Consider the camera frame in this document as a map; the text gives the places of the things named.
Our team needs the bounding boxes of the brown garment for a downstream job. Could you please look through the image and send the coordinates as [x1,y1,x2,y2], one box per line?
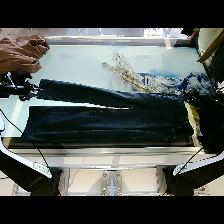
[0,34,51,75]

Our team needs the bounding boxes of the black cable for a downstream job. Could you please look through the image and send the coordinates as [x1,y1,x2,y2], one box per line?
[176,132,216,176]
[0,109,52,169]

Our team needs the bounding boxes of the dark blue jeans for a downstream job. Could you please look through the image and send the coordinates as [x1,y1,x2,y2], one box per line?
[21,78,196,145]

